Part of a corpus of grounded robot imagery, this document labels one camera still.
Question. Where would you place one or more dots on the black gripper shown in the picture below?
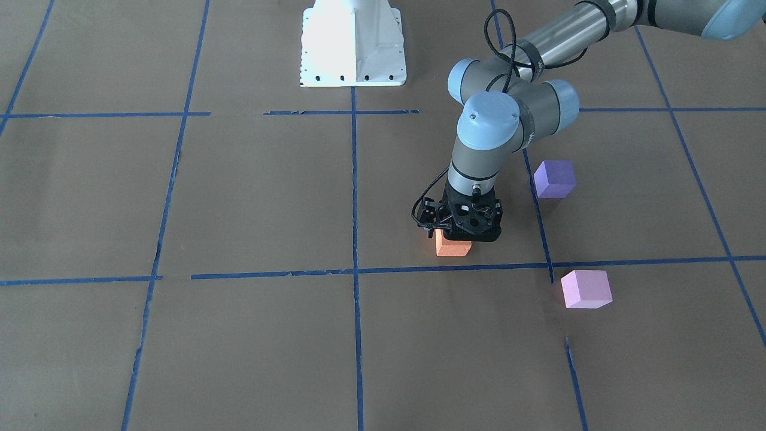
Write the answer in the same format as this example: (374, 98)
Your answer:
(429, 216)

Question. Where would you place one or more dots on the orange foam block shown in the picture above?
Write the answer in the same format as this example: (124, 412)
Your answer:
(450, 248)

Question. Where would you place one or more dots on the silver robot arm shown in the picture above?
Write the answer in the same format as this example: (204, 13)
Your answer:
(507, 106)

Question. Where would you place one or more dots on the purple foam block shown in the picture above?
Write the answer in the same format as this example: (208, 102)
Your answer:
(555, 179)

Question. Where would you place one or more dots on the pink foam block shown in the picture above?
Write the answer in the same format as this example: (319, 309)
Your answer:
(586, 289)

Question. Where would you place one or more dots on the brown paper table cover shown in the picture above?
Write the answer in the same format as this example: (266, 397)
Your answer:
(191, 240)

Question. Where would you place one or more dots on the white camera mast pedestal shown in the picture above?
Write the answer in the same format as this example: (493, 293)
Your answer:
(352, 44)

